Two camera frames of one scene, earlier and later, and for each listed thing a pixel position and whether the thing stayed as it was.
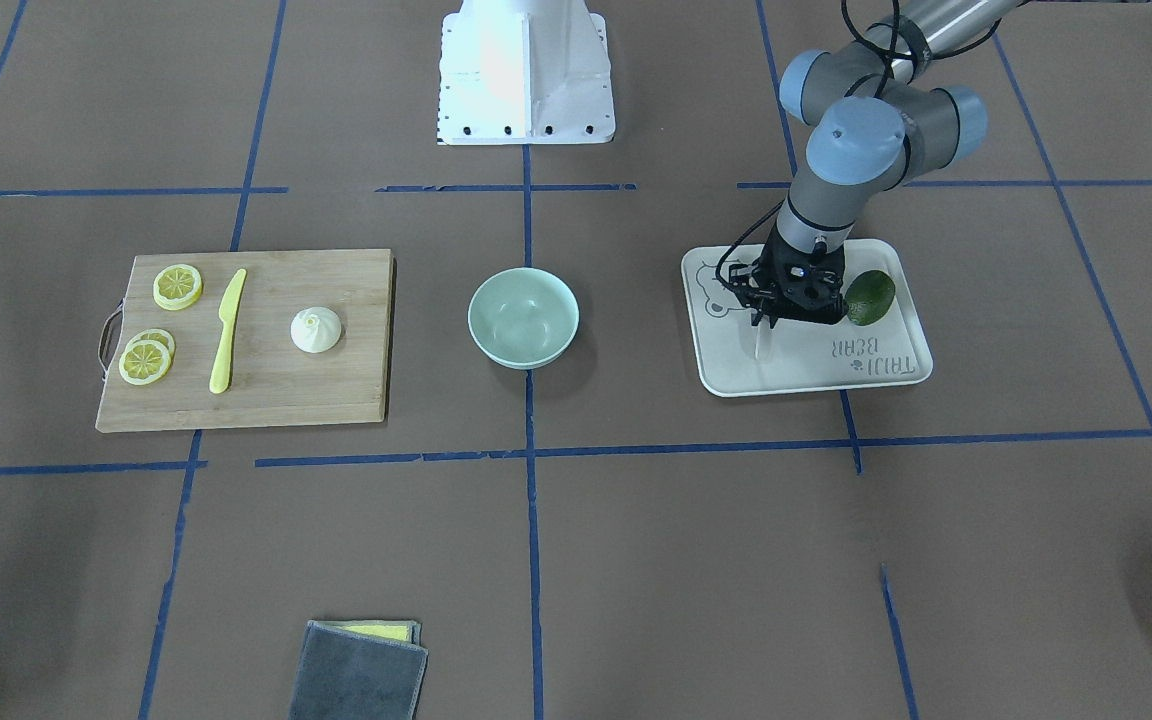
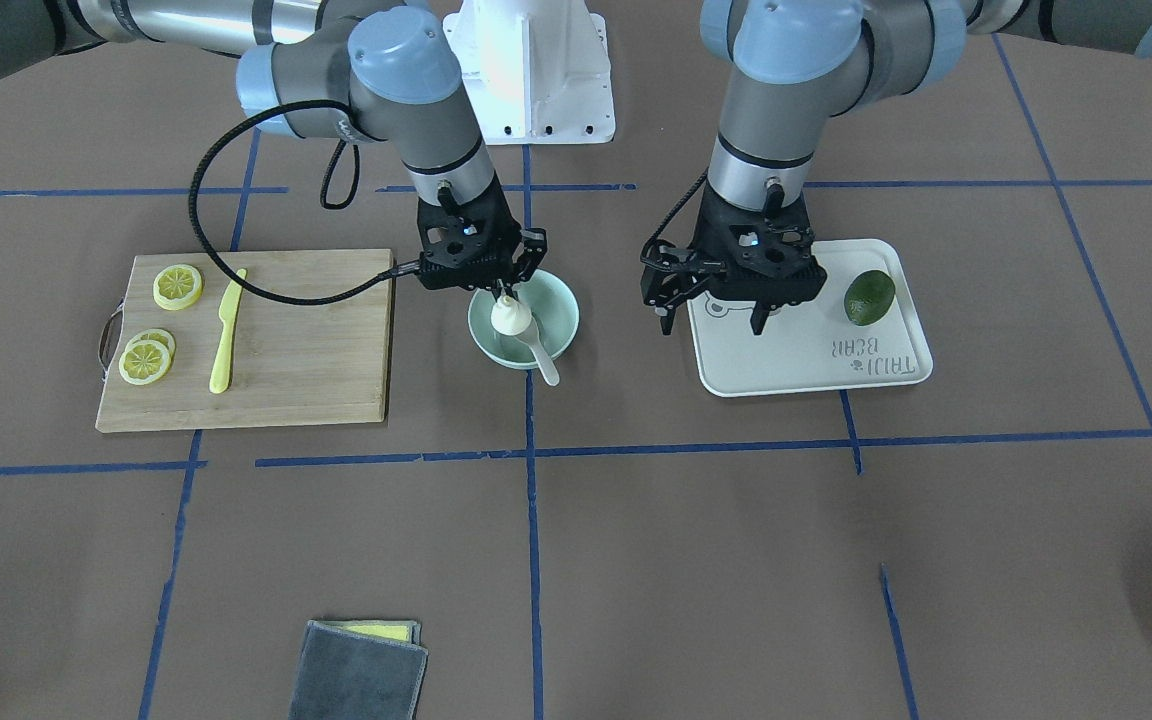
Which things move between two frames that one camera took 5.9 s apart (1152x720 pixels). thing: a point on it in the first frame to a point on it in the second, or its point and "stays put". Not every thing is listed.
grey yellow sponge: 360,670 stays put
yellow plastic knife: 220,373 stays put
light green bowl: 523,318 stays put
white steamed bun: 315,329 to 508,317
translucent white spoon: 764,341 to 532,337
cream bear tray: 739,358 stays put
